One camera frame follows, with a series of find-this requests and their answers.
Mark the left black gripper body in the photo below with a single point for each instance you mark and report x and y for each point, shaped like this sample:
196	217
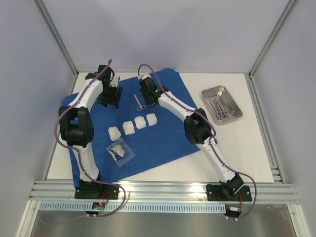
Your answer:
108	96

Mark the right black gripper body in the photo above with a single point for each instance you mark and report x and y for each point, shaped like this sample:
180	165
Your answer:
150	98

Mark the long hemostat forceps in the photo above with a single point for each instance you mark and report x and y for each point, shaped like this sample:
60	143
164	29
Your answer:
153	105

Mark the straight scissors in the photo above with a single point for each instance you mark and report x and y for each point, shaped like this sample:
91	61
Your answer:
140	106

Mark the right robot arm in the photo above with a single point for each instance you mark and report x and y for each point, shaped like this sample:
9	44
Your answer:
198	131

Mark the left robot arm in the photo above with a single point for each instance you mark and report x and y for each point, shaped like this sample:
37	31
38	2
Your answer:
77	130

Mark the blue surgical drape cloth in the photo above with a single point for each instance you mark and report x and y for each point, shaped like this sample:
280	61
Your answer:
161	151

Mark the white gauze pad rightmost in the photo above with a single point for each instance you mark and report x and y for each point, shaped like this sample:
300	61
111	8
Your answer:
151	119

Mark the white gauze pad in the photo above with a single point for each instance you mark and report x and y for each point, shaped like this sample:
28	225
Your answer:
128	127
114	133
140	122
151	119

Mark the white gauze pad leftmost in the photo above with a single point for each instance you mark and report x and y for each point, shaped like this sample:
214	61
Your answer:
114	133

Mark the clear packet with gloves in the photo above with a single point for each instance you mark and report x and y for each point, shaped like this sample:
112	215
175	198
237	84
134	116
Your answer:
120	152

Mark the stainless steel instrument tray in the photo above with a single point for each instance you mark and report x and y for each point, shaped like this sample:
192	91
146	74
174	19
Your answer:
215	93

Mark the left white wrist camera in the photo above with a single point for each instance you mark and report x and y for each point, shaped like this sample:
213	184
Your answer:
114	81

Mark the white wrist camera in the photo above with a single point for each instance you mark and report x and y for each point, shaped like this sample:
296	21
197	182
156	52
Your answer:
143	77
114	81

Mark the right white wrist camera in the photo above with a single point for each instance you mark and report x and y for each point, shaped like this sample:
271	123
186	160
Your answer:
143	77

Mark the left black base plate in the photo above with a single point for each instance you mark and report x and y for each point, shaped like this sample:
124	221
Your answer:
91	190

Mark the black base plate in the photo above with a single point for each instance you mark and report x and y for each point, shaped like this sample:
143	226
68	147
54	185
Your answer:
91	190
221	193

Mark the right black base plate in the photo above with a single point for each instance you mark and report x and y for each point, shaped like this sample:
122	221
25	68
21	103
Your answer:
221	193

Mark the aluminium mounting rail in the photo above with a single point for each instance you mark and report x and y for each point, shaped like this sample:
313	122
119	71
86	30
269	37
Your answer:
150	191

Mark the slotted cable duct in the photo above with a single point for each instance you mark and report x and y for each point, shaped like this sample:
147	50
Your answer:
133	207

